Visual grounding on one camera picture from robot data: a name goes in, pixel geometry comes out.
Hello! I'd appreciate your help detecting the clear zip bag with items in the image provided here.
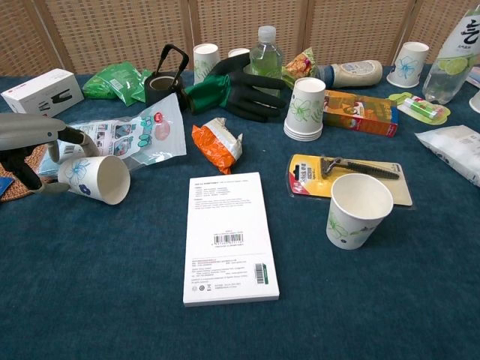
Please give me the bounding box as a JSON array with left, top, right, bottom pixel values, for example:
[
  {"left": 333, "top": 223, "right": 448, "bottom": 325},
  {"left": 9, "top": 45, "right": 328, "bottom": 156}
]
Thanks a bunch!
[{"left": 37, "top": 92, "right": 188, "bottom": 178}]

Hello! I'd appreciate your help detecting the flat white product box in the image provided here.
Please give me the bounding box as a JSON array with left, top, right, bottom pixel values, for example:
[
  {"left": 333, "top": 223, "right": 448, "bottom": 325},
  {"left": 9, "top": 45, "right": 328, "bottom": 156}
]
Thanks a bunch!
[{"left": 182, "top": 172, "right": 281, "bottom": 308}]

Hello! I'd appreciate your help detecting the stack of green print cups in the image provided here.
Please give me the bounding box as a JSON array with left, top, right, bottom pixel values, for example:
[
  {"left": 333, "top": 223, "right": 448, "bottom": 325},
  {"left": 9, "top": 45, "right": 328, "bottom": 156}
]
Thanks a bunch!
[{"left": 283, "top": 76, "right": 327, "bottom": 143}]

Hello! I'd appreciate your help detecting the razor on yellow card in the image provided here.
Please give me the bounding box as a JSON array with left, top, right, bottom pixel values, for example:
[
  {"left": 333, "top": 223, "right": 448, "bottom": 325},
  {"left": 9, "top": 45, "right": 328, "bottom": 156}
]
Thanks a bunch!
[{"left": 287, "top": 153, "right": 414, "bottom": 208}]

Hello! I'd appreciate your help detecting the clear bottle green liquid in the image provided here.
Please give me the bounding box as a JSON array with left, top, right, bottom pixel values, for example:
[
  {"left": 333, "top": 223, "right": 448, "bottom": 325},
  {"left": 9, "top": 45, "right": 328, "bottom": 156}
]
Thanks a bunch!
[{"left": 243, "top": 25, "right": 285, "bottom": 99}]

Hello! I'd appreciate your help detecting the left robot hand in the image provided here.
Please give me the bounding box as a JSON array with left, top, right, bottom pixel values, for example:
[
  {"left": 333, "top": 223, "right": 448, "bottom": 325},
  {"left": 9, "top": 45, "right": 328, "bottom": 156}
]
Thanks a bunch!
[{"left": 0, "top": 112, "right": 101, "bottom": 197}]

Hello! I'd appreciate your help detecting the paper cup with green print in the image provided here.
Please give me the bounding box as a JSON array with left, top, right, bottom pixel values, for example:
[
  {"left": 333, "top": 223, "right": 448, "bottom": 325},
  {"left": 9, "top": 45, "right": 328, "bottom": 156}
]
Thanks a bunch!
[
  {"left": 192, "top": 43, "right": 221, "bottom": 86},
  {"left": 325, "top": 172, "right": 395, "bottom": 251}
]

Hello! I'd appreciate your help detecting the green wet wipes pack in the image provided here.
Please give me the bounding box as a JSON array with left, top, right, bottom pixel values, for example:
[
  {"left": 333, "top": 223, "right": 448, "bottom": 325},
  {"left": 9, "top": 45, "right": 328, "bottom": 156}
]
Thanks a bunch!
[
  {"left": 130, "top": 68, "right": 153, "bottom": 104},
  {"left": 112, "top": 70, "right": 143, "bottom": 107},
  {"left": 82, "top": 61, "right": 131, "bottom": 101}
]

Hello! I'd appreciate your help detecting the orange white snack bag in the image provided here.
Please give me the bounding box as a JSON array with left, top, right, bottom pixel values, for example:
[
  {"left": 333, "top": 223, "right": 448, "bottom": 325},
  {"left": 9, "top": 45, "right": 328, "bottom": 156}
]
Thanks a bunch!
[{"left": 191, "top": 116, "right": 245, "bottom": 176}]

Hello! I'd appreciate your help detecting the blue table cloth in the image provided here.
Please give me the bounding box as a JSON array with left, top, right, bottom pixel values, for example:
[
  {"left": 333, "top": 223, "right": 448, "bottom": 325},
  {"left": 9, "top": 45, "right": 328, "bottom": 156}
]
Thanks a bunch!
[{"left": 0, "top": 64, "right": 480, "bottom": 360}]

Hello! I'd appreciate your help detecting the orange product box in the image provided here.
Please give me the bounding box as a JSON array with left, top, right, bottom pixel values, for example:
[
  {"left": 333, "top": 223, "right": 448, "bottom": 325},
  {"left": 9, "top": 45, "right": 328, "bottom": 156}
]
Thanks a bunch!
[{"left": 322, "top": 89, "right": 400, "bottom": 139}]

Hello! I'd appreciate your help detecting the black tape roll with clip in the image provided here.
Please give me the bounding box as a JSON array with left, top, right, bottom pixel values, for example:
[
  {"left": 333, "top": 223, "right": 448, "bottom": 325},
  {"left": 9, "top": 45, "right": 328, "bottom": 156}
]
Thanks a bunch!
[{"left": 153, "top": 43, "right": 190, "bottom": 110}]

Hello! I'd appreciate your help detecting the white carton box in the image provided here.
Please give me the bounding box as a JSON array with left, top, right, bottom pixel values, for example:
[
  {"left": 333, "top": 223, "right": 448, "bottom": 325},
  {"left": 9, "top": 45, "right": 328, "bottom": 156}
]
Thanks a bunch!
[{"left": 0, "top": 67, "right": 85, "bottom": 119}]

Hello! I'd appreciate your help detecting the lip balm on green card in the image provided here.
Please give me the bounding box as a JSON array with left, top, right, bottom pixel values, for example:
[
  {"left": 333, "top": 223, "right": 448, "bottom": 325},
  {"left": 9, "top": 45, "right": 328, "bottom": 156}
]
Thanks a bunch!
[{"left": 388, "top": 91, "right": 452, "bottom": 125}]

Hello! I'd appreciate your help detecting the woven folding screen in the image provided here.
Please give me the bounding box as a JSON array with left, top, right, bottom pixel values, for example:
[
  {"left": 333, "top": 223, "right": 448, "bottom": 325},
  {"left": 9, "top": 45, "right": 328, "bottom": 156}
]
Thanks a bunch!
[{"left": 0, "top": 0, "right": 480, "bottom": 78}]

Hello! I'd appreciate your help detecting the green yellow snack bag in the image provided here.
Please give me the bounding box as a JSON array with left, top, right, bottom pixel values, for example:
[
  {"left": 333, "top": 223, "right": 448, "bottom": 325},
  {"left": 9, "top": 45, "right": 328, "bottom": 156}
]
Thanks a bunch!
[{"left": 281, "top": 46, "right": 320, "bottom": 92}]

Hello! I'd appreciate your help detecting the round woven coaster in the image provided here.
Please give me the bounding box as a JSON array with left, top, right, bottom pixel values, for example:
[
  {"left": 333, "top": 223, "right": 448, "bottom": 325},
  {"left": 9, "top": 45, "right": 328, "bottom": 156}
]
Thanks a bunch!
[{"left": 0, "top": 144, "right": 50, "bottom": 204}]

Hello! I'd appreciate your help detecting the green black work glove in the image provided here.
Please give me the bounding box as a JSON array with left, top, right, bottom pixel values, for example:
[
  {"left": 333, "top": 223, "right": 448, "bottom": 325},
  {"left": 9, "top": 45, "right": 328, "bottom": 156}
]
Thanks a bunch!
[{"left": 184, "top": 52, "right": 289, "bottom": 123}]

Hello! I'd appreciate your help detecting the white cotton pad bag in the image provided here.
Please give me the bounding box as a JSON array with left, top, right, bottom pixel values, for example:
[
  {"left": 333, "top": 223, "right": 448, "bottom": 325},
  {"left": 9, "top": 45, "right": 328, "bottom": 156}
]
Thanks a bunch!
[{"left": 413, "top": 124, "right": 480, "bottom": 189}]

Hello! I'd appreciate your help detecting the beige mayonnaise bottle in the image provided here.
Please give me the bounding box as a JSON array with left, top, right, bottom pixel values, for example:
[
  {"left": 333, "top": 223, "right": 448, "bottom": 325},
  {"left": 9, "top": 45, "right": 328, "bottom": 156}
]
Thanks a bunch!
[{"left": 316, "top": 59, "right": 384, "bottom": 89}]

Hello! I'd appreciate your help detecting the lime soda bottle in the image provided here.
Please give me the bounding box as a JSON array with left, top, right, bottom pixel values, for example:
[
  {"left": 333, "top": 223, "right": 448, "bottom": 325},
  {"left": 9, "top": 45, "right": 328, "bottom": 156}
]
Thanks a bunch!
[{"left": 421, "top": 2, "right": 480, "bottom": 106}]

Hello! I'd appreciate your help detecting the pink blue toothbrush pack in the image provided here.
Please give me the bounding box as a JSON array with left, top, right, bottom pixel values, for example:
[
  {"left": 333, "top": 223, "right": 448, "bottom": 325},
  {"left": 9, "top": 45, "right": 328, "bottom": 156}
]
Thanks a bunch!
[{"left": 466, "top": 65, "right": 480, "bottom": 90}]

